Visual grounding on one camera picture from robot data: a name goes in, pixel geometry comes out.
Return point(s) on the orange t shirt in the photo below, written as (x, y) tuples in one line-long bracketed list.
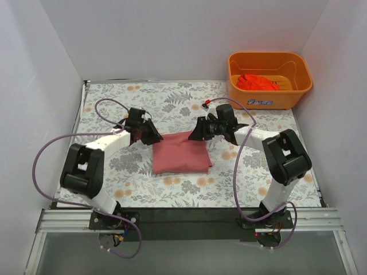
[(252, 82)]

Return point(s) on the pink t shirt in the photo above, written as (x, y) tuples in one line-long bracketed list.
[(177, 154)]

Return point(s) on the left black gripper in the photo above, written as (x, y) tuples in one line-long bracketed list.
[(149, 133)]

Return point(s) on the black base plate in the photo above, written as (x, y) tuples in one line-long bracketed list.
[(172, 224)]

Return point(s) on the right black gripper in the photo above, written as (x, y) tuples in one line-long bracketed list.
[(202, 132)]

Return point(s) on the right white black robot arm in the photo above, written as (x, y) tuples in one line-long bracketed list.
[(286, 157)]

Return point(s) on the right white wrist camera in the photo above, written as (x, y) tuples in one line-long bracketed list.
[(209, 108)]

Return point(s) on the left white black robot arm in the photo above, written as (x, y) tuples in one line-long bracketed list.
[(83, 170)]

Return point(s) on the aluminium rail frame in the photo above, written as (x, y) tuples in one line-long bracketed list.
[(68, 220)]

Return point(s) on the orange plastic basket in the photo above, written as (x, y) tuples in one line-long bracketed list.
[(285, 69)]

